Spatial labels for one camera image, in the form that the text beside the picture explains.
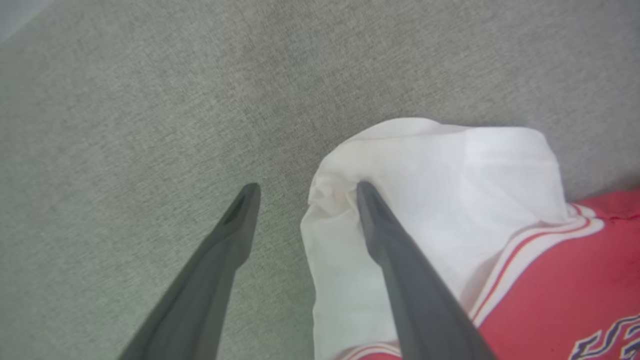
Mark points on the red jersey with white sleeves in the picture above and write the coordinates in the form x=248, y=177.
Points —
x=450, y=175

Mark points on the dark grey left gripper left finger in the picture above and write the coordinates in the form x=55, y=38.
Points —
x=200, y=300

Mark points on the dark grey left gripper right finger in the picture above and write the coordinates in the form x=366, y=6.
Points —
x=425, y=300

